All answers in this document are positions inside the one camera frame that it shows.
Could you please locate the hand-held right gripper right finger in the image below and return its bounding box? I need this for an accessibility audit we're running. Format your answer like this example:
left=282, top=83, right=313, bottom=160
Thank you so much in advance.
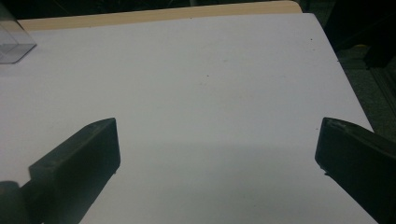
left=314, top=117, right=396, bottom=224

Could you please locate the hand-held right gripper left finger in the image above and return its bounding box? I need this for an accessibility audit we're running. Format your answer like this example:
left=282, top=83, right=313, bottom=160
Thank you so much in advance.
left=28, top=117, right=121, bottom=224

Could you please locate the clear plastic organizer box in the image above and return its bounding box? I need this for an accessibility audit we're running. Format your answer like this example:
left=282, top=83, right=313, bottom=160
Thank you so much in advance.
left=0, top=3, right=38, bottom=65

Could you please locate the white table mat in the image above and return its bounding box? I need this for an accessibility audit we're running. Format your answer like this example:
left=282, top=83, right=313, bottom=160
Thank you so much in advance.
left=0, top=12, right=379, bottom=224

